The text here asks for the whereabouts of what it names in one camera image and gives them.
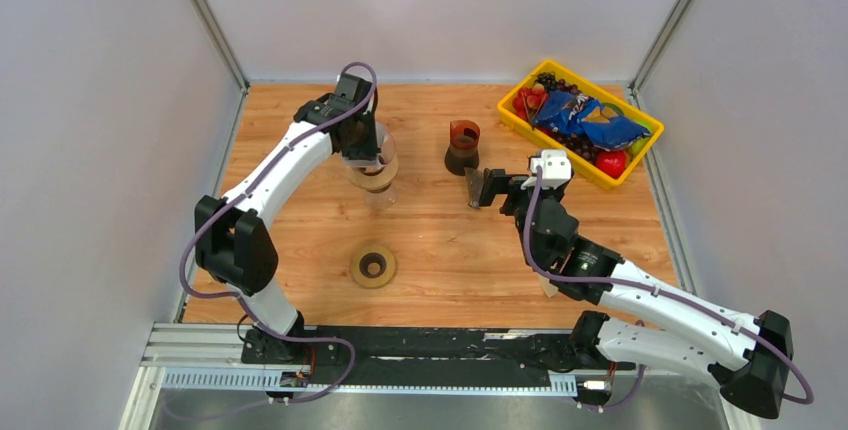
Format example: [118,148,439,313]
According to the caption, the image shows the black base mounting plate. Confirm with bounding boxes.
[241,326,611,388]

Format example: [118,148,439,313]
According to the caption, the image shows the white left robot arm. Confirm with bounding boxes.
[191,72,380,364]

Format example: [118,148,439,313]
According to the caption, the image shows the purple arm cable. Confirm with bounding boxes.
[521,165,815,412]
[180,61,379,405]

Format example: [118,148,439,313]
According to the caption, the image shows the yellow plastic bin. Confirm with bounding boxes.
[498,60,664,189]

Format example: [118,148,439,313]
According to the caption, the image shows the brown paper coffee filter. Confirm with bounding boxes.
[538,275,559,298]

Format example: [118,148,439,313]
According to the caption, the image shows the aluminium frame rail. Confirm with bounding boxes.
[119,320,763,430]

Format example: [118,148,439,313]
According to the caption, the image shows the dark grape bunch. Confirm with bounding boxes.
[530,72,599,163]

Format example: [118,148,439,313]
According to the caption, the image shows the clear plastic cone dripper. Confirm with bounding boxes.
[357,122,396,174]

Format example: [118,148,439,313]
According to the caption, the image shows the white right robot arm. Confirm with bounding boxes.
[470,169,794,419]

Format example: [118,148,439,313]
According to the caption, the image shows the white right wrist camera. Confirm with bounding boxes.
[521,149,574,190]

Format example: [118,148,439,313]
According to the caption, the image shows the clear glass carafe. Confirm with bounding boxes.
[365,186,398,212]

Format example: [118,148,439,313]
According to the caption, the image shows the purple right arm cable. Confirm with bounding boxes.
[521,165,815,412]

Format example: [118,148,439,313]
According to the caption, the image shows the wooden ring dripper holder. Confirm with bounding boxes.
[345,158,400,193]

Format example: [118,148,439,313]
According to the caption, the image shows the green apple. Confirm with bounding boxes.
[627,119,653,158]

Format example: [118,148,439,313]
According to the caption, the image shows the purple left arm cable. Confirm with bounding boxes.
[180,61,379,405]

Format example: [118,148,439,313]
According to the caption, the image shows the red apple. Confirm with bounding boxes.
[595,150,629,179]

